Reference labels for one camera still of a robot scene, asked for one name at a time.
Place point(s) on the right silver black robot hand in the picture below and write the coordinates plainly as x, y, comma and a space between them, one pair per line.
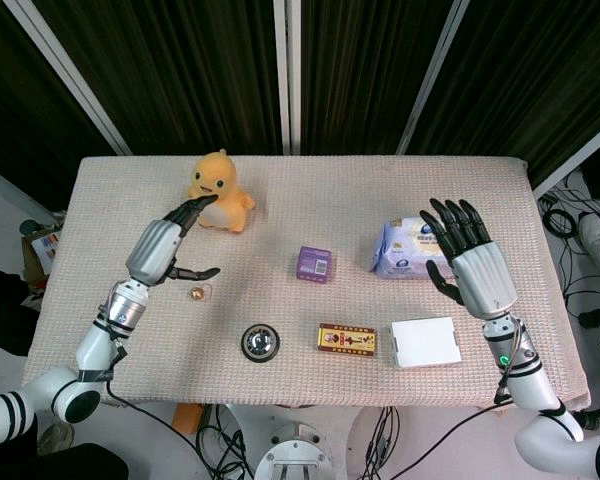
480, 272

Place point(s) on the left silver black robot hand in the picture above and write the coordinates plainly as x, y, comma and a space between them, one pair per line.
152, 247

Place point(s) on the small copper metal object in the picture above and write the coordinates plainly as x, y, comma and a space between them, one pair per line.
198, 293

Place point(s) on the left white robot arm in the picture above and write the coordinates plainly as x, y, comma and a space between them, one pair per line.
80, 365

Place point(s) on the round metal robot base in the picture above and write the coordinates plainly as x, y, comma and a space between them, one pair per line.
296, 452

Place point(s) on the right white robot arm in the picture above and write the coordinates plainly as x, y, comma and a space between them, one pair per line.
540, 400

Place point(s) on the lavender wet wipes pack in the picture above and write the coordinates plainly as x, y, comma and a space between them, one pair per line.
405, 250

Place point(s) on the orange plush duck toy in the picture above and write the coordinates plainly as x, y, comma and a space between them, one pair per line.
220, 195

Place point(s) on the white flat box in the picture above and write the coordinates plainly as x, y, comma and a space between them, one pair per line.
424, 343

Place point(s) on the cardboard box with papers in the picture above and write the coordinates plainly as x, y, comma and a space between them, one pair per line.
42, 250

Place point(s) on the round black metal strainer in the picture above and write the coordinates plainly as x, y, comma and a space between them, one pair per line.
260, 342

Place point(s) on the red yellow printed box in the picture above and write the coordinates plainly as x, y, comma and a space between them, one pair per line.
345, 341

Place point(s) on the pink woven tablecloth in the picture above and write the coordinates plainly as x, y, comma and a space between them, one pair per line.
305, 225

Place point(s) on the small purple box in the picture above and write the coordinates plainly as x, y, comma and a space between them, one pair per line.
314, 264

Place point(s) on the orange block under table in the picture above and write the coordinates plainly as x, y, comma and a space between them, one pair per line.
186, 418

